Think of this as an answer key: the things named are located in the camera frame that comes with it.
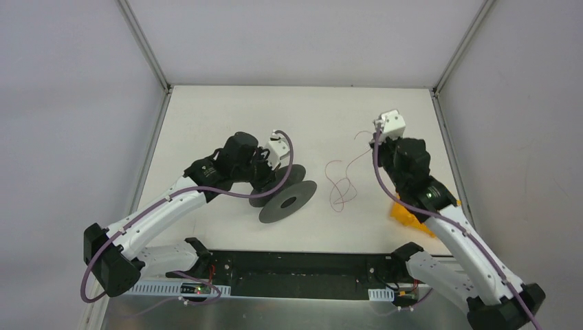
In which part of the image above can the dark grey perforated spool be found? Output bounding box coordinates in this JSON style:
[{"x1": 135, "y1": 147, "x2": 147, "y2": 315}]
[{"x1": 249, "y1": 164, "x2": 318, "y2": 223}]

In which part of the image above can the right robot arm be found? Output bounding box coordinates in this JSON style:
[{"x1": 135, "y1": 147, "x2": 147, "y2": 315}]
[{"x1": 371, "y1": 133, "x2": 546, "y2": 329}]

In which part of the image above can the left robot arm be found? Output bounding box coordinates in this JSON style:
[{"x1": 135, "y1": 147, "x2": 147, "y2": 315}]
[{"x1": 80, "y1": 130, "x2": 294, "y2": 303}]

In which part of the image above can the yellow plastic bin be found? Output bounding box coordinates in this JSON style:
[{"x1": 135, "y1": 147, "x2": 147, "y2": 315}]
[{"x1": 389, "y1": 202, "x2": 436, "y2": 238}]

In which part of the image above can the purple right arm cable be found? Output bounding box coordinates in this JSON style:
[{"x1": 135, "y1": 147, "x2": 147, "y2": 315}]
[{"x1": 371, "y1": 127, "x2": 543, "y2": 330}]

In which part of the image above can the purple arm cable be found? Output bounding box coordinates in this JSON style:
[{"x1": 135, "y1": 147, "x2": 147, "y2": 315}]
[
  {"x1": 80, "y1": 129, "x2": 295, "y2": 305},
  {"x1": 371, "y1": 127, "x2": 543, "y2": 330}
]

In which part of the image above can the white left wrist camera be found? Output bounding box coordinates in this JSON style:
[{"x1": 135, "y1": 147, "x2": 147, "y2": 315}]
[{"x1": 263, "y1": 131, "x2": 289, "y2": 169}]

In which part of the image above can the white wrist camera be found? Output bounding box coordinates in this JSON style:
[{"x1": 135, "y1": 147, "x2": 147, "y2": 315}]
[
  {"x1": 263, "y1": 131, "x2": 289, "y2": 169},
  {"x1": 373, "y1": 109, "x2": 406, "y2": 142}
]

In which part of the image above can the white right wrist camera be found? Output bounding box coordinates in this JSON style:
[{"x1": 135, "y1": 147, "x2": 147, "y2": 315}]
[{"x1": 373, "y1": 109, "x2": 406, "y2": 142}]

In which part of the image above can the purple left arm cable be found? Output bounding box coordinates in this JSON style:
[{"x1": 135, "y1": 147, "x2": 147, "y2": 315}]
[{"x1": 80, "y1": 129, "x2": 295, "y2": 305}]

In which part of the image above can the right white cable duct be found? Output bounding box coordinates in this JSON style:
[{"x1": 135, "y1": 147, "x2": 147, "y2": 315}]
[{"x1": 368, "y1": 287, "x2": 395, "y2": 302}]

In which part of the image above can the right aluminium frame post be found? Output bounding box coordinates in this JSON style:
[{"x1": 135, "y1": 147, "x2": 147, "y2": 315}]
[{"x1": 433, "y1": 0, "x2": 497, "y2": 97}]

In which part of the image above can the aluminium frame post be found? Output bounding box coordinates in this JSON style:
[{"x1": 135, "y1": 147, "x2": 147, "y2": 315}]
[
  {"x1": 433, "y1": 0, "x2": 497, "y2": 97},
  {"x1": 115, "y1": 0, "x2": 171, "y2": 94}
]

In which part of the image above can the left aluminium frame post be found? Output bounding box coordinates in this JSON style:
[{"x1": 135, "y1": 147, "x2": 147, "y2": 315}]
[{"x1": 115, "y1": 0, "x2": 171, "y2": 94}]

